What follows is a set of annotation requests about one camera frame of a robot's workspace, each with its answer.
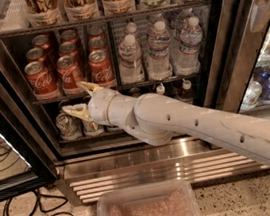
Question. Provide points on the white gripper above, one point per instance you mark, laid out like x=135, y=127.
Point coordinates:
x=98, y=107

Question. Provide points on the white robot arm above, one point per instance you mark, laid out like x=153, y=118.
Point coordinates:
x=153, y=119

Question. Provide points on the front left green soda can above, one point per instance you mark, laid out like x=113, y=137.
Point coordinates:
x=67, y=126

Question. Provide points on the second row middle coke can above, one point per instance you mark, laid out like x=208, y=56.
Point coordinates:
x=68, y=48

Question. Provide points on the second row coke can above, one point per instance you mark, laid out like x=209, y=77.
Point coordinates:
x=68, y=48
x=38, y=54
x=97, y=44

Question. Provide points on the back right pepsi can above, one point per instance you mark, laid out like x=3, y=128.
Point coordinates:
x=135, y=92

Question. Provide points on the second row right coke can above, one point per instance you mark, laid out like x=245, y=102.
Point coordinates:
x=97, y=44

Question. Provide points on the second row left coke can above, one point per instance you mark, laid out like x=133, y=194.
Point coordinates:
x=38, y=54

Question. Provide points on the open glass fridge door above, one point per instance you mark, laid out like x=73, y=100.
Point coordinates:
x=23, y=167

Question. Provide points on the top shelf gold can middle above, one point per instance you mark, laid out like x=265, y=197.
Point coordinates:
x=81, y=9

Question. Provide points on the top shelf gold can left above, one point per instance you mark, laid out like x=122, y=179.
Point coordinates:
x=42, y=12

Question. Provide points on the empty clear shelf tray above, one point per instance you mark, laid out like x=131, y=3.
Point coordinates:
x=12, y=15

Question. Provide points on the steel fridge bottom grille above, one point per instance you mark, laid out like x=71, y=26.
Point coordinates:
x=84, y=180

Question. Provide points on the right fridge glass door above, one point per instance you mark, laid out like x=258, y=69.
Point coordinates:
x=238, y=39

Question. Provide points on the front left water bottle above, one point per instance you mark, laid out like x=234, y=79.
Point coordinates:
x=130, y=60

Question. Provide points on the water bottle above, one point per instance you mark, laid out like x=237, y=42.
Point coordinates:
x=158, y=42
x=186, y=55
x=179, y=22
x=131, y=34
x=130, y=60

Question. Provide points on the left brown drink bottle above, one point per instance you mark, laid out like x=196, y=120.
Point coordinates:
x=160, y=89

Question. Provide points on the brown drink bottle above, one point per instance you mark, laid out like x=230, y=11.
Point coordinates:
x=186, y=94
x=160, y=89

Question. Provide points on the front middle water bottle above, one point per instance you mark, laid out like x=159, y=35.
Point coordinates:
x=158, y=42

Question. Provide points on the back left water bottle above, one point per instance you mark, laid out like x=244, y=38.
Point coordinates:
x=131, y=34

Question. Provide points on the right brown drink bottle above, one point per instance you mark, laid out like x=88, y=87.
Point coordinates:
x=186, y=94

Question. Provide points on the front right water bottle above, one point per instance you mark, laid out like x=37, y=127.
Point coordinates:
x=186, y=55

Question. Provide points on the back right water bottle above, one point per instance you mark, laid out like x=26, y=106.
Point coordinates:
x=179, y=22

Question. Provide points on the clear plastic bin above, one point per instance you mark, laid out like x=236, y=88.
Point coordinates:
x=168, y=198

